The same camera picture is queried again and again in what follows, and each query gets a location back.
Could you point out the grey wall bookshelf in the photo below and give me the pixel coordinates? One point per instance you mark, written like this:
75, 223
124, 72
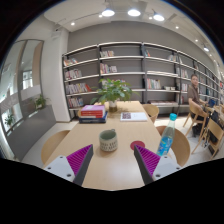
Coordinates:
156, 74

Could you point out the green potted plant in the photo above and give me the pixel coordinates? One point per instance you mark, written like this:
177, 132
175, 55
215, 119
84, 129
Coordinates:
111, 91

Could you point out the wooden chair under man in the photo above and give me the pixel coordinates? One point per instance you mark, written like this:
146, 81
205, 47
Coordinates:
197, 115

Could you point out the small plant by window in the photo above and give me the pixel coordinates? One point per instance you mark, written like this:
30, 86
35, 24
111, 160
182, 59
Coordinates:
40, 102

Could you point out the stack of books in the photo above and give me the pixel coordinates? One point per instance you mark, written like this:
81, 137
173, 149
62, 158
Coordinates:
93, 114

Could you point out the seated man in brown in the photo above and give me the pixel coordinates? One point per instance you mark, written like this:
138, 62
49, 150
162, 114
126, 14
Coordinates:
193, 98

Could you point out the wooden chair far right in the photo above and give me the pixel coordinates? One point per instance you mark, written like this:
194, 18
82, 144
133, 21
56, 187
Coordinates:
152, 111

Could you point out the grey-green ceramic mug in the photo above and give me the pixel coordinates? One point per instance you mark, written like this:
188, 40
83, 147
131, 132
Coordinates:
108, 140

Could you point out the wooden chair near right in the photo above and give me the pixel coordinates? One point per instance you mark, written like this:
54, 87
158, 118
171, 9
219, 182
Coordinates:
180, 147

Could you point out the wooden chair at edge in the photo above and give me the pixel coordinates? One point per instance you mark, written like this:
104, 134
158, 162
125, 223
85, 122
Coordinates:
213, 135

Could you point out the wooden chair near left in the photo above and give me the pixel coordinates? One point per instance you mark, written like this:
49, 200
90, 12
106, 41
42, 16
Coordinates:
51, 144

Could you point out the white open booklet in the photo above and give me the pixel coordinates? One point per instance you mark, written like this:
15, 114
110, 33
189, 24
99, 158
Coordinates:
133, 116

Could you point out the red round coaster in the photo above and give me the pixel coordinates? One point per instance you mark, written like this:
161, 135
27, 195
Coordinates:
138, 143

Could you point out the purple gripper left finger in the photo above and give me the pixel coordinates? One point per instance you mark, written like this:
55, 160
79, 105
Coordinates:
72, 167

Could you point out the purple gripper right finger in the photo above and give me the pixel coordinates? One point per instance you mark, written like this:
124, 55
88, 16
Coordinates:
152, 166

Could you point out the clear plastic water bottle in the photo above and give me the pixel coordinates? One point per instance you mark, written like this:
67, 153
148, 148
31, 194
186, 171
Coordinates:
167, 136

